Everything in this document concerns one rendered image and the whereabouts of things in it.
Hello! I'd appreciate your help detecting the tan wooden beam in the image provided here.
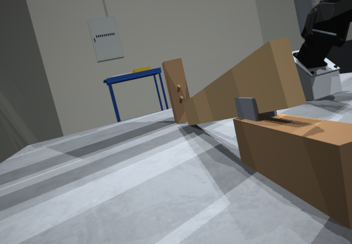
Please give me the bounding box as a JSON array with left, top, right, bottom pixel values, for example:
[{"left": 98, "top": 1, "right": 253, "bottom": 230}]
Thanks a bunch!
[{"left": 183, "top": 37, "right": 306, "bottom": 126}]

